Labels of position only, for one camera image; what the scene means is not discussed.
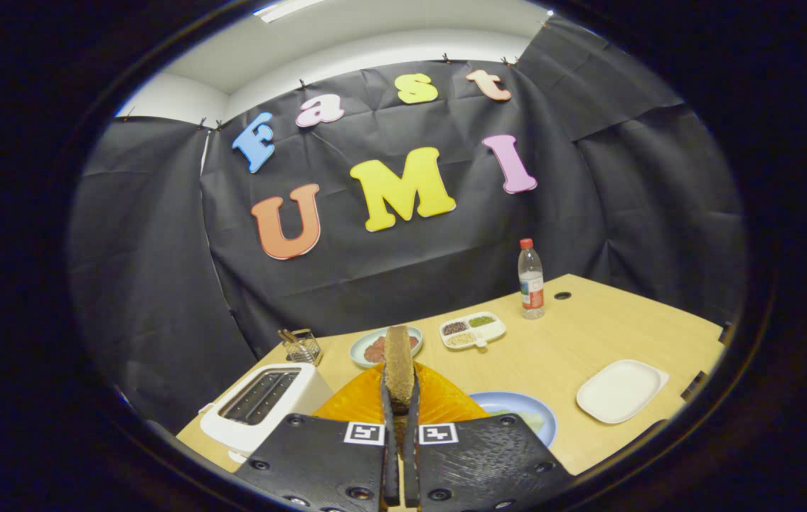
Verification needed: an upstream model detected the white toaster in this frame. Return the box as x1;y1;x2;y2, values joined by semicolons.
199;363;334;464

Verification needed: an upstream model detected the green lettuce leaf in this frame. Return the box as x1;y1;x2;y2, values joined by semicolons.
490;407;546;434

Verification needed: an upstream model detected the clear bottle red cap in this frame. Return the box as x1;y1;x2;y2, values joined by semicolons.
518;238;546;320

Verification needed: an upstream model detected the white rounded square plate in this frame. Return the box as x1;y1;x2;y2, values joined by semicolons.
576;359;670;425

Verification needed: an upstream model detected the white divided condiment tray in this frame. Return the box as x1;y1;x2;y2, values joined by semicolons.
439;311;507;351

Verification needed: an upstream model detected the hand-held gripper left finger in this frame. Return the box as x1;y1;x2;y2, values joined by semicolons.
235;363;401;512

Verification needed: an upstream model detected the black backdrop cloth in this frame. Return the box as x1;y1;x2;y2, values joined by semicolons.
65;14;749;434

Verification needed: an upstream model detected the clear utensil holder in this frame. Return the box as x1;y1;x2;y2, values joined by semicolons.
284;329;323;366

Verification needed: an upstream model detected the brown bread slice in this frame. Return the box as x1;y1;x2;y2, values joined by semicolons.
383;326;417;436

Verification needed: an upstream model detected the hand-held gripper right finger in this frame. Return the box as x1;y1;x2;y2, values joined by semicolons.
403;361;576;512

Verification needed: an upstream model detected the dark object beside table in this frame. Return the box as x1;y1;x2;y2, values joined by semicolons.
680;370;710;402

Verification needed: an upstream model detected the blue round plate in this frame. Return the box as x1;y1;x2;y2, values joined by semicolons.
469;391;558;449

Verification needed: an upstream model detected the pale green round plate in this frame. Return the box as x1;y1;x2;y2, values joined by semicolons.
349;326;424;370

